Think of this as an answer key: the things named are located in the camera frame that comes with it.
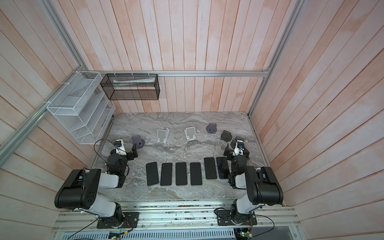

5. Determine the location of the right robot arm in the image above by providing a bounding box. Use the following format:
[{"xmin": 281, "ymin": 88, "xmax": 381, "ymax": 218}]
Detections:
[{"xmin": 224, "ymin": 140, "xmax": 284, "ymax": 225}]

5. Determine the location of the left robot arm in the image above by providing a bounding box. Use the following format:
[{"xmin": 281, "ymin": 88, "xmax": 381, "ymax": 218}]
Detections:
[{"xmin": 54, "ymin": 140, "xmax": 139, "ymax": 229}]

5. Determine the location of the front left black stand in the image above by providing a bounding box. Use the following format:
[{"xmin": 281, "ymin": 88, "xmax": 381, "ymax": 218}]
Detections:
[{"xmin": 132, "ymin": 135, "xmax": 145, "ymax": 149}]

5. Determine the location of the black stand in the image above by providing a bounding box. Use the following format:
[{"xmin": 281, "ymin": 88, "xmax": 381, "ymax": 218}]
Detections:
[
  {"xmin": 235, "ymin": 136, "xmax": 244, "ymax": 142},
  {"xmin": 220, "ymin": 130, "xmax": 233, "ymax": 142},
  {"xmin": 132, "ymin": 135, "xmax": 145, "ymax": 149}
]

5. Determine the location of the front right black stand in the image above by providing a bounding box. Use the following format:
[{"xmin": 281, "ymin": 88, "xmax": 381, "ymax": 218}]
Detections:
[{"xmin": 220, "ymin": 130, "xmax": 233, "ymax": 142}]

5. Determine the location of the front middle black stand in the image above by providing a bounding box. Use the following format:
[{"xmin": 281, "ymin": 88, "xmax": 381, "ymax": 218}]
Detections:
[{"xmin": 235, "ymin": 136, "xmax": 244, "ymax": 142}]

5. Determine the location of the purple grey phone stand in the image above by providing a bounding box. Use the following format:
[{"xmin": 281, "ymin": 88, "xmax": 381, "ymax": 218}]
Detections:
[{"xmin": 206, "ymin": 123, "xmax": 218, "ymax": 134}]

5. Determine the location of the white back left stand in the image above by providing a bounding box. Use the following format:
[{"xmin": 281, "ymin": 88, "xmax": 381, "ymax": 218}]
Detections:
[{"xmin": 157, "ymin": 128, "xmax": 170, "ymax": 144}]

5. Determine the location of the black mesh basket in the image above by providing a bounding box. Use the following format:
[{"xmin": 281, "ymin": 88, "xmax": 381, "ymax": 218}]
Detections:
[{"xmin": 101, "ymin": 73, "xmax": 160, "ymax": 101}]

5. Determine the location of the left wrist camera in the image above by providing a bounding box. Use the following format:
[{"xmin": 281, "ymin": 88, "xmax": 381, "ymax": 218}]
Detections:
[{"xmin": 113, "ymin": 139, "xmax": 127, "ymax": 156}]

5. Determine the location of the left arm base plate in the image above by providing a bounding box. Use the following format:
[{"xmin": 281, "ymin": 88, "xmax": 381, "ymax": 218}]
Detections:
[{"xmin": 97, "ymin": 212, "xmax": 140, "ymax": 229}]

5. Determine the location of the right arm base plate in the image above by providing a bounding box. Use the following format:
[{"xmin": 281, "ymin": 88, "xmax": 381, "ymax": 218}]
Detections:
[{"xmin": 214, "ymin": 208, "xmax": 257, "ymax": 226}]

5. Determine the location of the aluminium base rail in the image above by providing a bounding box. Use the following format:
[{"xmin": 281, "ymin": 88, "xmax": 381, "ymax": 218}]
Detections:
[{"xmin": 53, "ymin": 200, "xmax": 301, "ymax": 232}]

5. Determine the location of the white wire shelf rack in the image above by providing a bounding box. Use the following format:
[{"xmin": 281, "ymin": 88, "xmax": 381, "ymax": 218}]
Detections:
[{"xmin": 47, "ymin": 71, "xmax": 115, "ymax": 145}]

